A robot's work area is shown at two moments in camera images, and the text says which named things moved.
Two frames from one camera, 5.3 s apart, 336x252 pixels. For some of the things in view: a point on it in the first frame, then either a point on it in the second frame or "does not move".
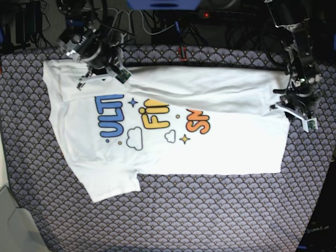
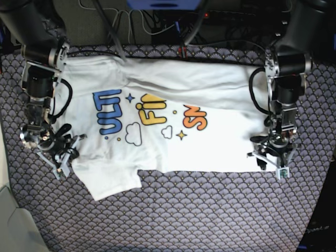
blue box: (164, 4) does not move
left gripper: (98, 56) -> (41, 132)
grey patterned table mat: (172, 212) does not move
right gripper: (301, 96) -> (278, 144)
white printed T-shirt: (182, 119) does not move
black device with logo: (321, 235) does not move
